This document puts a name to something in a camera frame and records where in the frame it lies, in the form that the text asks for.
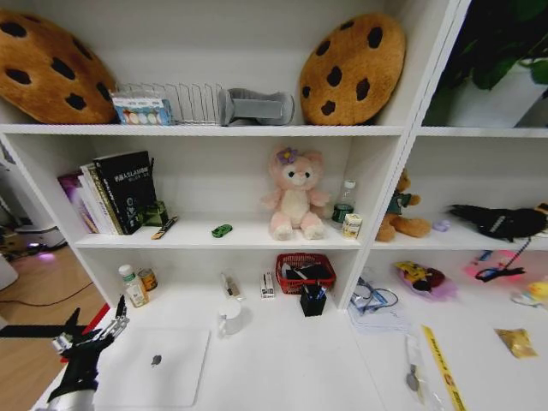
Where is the juice bottle with white cap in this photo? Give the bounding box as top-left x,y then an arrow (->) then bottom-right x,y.
117,264 -> 151,309

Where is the purple book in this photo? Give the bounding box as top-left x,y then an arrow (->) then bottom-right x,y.
57,171 -> 100,235

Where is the brown flat stick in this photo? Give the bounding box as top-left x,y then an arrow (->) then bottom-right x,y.
150,215 -> 180,241

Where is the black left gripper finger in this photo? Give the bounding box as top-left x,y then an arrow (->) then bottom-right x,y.
51,307 -> 82,354
89,294 -> 131,343

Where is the gold foil packet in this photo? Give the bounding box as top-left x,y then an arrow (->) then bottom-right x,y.
493,327 -> 539,359

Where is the silver laptop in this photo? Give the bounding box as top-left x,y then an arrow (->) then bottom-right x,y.
94,326 -> 212,408

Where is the green leafy plant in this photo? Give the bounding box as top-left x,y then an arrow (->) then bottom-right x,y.
427,0 -> 548,125

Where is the water bottle with green label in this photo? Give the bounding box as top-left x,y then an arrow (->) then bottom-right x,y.
331,179 -> 358,231

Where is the white plant pot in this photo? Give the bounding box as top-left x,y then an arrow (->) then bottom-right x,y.
443,63 -> 543,128

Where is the white book with gold spine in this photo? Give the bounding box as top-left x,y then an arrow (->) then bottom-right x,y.
79,162 -> 125,235

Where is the yellow duck toy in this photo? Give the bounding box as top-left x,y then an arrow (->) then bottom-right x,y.
509,280 -> 548,310

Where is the pink plush toy with flower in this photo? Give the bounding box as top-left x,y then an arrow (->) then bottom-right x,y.
261,145 -> 332,241

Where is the spoon in clear bag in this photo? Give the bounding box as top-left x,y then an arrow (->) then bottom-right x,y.
402,333 -> 429,403

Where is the pack of coloured eggs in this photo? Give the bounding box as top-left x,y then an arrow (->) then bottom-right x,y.
111,91 -> 173,126

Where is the green camouflage box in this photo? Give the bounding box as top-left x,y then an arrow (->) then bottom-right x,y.
143,200 -> 170,228

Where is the black hardcover book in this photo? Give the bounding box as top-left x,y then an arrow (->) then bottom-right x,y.
92,150 -> 158,236

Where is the white mug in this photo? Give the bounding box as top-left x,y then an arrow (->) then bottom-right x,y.
217,301 -> 253,340

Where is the white and black small box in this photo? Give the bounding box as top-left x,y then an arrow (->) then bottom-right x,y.
259,269 -> 276,301

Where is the black plush bird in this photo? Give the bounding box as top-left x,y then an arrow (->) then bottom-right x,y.
445,202 -> 548,243

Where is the white shelf unit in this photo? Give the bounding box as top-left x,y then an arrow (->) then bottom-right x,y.
0,0 -> 548,313

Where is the silver wire file rack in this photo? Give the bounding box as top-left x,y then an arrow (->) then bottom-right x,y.
115,81 -> 223,127

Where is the large cookie plush pillow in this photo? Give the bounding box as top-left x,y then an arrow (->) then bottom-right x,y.
0,9 -> 119,126

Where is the clear sleeve with blue lanyard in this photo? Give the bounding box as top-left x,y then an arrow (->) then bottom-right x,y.
347,267 -> 412,336

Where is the yellow printed strip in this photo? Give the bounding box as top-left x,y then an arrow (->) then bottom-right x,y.
420,324 -> 468,411

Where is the black pen holder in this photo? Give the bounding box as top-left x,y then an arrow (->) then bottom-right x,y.
299,284 -> 329,319

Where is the clear bag with small item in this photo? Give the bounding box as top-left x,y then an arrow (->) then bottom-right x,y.
219,268 -> 246,301

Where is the red plastic basket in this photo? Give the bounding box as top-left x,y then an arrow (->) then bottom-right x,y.
275,253 -> 337,297

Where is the grey rolled plush cushion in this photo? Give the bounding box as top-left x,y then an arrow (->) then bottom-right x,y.
217,87 -> 296,128

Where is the yellow labelled can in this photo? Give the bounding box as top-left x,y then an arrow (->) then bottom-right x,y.
136,267 -> 159,293

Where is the white machine in background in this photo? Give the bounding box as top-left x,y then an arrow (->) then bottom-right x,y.
0,136 -> 68,258

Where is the brown teddy bear green shirt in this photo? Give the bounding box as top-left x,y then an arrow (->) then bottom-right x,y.
375,167 -> 432,242

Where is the yellow red plush toy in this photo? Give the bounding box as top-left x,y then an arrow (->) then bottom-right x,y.
393,260 -> 458,297

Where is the round cookie plush pillow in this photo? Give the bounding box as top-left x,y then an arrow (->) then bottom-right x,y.
298,12 -> 408,128

